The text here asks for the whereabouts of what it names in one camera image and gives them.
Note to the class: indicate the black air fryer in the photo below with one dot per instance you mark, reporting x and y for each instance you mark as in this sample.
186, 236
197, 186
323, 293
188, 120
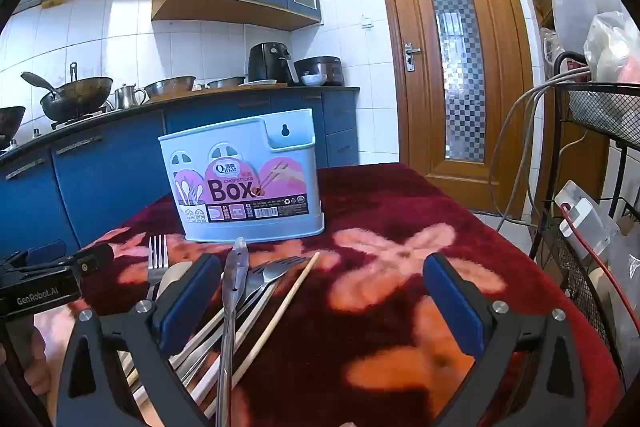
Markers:
267, 62

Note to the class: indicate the steel spoon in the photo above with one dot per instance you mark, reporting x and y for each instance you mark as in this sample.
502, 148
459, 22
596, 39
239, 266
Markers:
254, 282

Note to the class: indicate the white light switch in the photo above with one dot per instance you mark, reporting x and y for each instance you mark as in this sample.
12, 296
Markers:
367, 23

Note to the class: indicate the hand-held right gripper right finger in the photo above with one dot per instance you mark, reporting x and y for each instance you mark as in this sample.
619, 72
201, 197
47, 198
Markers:
455, 307

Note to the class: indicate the white bowl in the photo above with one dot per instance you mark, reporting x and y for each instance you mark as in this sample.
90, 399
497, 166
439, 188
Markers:
313, 80

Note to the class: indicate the red floral blanket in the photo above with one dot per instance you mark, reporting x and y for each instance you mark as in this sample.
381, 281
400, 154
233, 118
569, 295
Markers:
380, 207

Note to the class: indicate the steel fork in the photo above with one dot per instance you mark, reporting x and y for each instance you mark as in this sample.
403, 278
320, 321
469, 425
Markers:
280, 271

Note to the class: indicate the clear plastic bag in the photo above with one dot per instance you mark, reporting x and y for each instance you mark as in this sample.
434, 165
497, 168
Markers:
612, 42

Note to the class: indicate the wooden door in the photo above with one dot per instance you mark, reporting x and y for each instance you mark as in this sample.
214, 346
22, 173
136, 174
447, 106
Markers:
415, 107

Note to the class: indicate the dark countertop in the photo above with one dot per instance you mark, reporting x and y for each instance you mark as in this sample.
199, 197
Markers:
330, 89

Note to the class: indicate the white spoon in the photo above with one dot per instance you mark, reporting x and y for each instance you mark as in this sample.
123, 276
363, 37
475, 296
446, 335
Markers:
172, 279

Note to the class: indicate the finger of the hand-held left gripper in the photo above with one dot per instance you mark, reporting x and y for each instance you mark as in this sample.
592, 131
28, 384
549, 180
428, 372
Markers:
92, 259
47, 251

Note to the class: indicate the steel mixing bowl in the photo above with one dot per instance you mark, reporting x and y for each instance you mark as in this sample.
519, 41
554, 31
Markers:
170, 86

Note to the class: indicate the dark rice cooker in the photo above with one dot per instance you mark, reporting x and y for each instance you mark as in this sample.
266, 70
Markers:
325, 69

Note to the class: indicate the black wok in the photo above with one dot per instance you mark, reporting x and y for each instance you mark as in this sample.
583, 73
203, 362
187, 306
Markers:
75, 99

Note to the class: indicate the light blue utensil holder box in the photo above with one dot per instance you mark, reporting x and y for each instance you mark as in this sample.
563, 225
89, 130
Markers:
295, 167

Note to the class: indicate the wooden chopstick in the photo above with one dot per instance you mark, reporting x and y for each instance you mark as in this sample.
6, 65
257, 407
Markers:
288, 302

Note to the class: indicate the white fork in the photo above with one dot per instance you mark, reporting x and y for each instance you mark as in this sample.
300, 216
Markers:
158, 264

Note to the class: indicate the wooden cutting board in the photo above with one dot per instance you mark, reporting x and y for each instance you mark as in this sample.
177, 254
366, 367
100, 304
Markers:
175, 97

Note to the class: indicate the gas stove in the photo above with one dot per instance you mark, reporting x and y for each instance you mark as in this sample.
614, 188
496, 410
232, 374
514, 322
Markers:
65, 124

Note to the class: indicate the steel kettle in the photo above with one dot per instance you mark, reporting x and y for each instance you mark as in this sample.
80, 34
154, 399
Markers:
125, 99

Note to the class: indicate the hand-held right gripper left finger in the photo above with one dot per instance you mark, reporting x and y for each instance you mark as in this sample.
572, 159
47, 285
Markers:
187, 302

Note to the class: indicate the white power strip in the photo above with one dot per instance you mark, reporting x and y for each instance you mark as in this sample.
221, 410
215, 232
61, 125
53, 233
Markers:
585, 217

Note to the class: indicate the white plate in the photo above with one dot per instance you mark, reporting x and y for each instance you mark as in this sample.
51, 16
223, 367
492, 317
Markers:
257, 82

